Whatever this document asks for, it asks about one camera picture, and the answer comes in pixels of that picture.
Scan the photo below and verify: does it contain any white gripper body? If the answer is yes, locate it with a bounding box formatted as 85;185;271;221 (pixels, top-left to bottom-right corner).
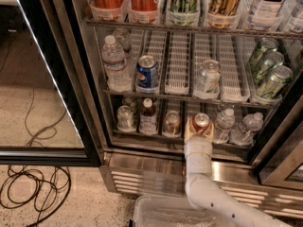
184;136;213;176

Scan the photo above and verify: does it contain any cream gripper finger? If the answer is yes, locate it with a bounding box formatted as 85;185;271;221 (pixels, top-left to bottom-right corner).
204;123;214;140
184;118;194;142

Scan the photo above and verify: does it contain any red coke can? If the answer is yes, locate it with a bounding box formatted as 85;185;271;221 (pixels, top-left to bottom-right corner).
192;113;210;135

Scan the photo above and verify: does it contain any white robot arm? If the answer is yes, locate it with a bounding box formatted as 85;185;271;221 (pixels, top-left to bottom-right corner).
184;118;292;227

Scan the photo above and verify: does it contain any gold brown can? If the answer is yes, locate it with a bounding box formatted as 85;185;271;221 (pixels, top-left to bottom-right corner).
163;111;181;135

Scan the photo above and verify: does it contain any upright water bottle bottom shelf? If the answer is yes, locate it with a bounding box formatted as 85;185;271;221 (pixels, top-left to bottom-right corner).
213;108;235;144

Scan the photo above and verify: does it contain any white silver soda can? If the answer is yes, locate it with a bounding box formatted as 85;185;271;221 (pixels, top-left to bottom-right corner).
194;60;221;95

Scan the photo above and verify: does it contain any blue pepsi can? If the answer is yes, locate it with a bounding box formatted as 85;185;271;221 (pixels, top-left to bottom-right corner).
137;55;159;89

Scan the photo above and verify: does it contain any front green soda can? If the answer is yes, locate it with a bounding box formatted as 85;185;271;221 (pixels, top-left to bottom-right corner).
257;65;293;99

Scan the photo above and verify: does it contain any front water bottle middle shelf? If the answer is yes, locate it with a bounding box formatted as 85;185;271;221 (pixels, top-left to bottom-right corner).
101;35;132;92

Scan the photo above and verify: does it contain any middle green soda can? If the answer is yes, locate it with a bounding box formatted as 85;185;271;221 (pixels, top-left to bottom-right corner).
253;51;284;85

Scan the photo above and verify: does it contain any rear water bottle middle shelf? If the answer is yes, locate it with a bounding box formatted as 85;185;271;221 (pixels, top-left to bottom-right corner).
113;27;132;61

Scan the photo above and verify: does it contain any green can top shelf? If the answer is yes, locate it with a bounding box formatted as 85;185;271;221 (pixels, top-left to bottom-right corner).
167;0;200;26

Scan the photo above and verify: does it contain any glass fridge door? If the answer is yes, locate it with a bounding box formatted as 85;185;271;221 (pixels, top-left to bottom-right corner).
0;0;100;166

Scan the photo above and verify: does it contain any white tea can top shelf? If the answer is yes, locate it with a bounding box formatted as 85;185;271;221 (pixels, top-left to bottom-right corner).
247;0;285;31

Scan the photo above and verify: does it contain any tilted water bottle bottom right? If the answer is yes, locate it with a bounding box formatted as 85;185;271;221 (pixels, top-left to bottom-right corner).
229;113;263;146

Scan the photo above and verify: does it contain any brown tea bottle white cap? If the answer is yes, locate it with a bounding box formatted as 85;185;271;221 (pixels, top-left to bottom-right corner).
139;97;157;135

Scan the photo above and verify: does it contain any clear plastic bin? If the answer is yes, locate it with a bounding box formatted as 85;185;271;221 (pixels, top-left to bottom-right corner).
132;195;236;227

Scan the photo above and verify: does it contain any black cable on floor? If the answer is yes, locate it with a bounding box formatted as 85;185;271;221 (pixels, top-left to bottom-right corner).
0;165;72;227

